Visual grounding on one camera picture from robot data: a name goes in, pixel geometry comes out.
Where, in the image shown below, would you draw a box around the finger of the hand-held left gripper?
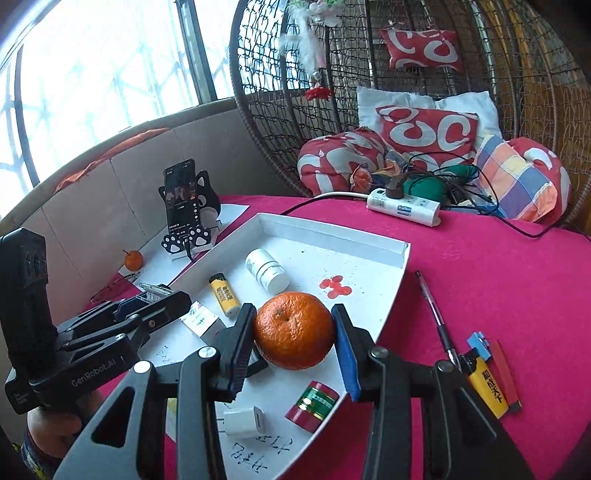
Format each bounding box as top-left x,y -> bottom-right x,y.
55,295 -> 153,340
64,291 -> 194,358

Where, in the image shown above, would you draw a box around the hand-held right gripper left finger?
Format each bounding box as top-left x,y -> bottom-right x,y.
53,302 -> 259,480

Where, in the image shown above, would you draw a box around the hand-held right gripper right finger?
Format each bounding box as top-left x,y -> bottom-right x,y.
331,304 -> 536,480

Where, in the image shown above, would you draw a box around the yellow lighter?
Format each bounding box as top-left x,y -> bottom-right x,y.
457,348 -> 509,420
209,274 -> 241,318

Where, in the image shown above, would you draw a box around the large orange mandarin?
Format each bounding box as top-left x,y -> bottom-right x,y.
253,292 -> 334,371

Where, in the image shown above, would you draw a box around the red and green tin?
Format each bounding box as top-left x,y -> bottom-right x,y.
285,381 -> 340,433

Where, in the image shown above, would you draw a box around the white pill bottle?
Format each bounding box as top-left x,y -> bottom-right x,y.
245,248 -> 291,294

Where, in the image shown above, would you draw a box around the white charger plug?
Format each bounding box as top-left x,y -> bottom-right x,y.
217,405 -> 266,439

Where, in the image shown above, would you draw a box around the white tray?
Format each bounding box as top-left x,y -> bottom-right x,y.
159,212 -> 411,480

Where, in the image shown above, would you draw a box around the person's left hand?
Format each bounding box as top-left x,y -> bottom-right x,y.
25,394 -> 100,462

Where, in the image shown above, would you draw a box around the red-framed glasses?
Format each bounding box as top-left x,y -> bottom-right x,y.
90,271 -> 141,304

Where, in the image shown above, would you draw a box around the small white box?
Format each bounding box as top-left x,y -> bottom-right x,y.
179,300 -> 221,339

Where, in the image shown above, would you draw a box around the clear ballpoint pen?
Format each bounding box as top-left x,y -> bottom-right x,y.
414,270 -> 462,370

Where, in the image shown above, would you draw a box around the black smartphone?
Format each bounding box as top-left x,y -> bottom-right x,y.
164,158 -> 204,234

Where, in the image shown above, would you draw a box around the white paper sheet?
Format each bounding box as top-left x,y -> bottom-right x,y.
139,203 -> 250,287

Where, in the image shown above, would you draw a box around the black cat phone stand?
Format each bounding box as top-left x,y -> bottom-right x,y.
158,170 -> 222,254

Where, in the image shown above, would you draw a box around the pink tablecloth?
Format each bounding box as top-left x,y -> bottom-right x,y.
60,194 -> 591,480

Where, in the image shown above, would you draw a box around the white power strip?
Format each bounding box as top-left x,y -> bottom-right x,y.
367,187 -> 441,228

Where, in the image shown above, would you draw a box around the red lighter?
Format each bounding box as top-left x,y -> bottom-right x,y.
490,340 -> 522,411

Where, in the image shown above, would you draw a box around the orange cloth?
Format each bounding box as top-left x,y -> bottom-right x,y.
55,127 -> 171,195

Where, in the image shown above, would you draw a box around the green cloth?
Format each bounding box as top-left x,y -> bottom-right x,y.
402,164 -> 481,201

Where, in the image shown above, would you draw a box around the red patterned chair cushion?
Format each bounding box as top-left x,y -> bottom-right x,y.
297,127 -> 393,198
508,137 -> 572,224

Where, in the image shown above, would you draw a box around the square red patterned cushion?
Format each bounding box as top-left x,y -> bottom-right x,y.
375,105 -> 479,169

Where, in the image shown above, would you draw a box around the window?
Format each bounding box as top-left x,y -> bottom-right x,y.
0,0 -> 241,217

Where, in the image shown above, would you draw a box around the plaid colourful pillow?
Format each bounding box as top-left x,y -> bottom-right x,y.
473,134 -> 561,222

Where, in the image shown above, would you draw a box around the white pillow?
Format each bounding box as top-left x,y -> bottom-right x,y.
356,85 -> 502,148

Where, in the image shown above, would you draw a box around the white dreamcatcher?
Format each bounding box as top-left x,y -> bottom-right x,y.
277,0 -> 340,88

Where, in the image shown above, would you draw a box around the small red patterned pillow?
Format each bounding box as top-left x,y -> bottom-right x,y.
379,27 -> 465,73

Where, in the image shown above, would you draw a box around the wicker hanging chair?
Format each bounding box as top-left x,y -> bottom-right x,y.
229,0 -> 591,232

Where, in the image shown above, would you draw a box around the black phone cable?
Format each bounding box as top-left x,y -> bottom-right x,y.
279,196 -> 370,217

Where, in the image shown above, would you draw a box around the long black cable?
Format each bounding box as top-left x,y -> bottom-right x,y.
501,215 -> 591,241

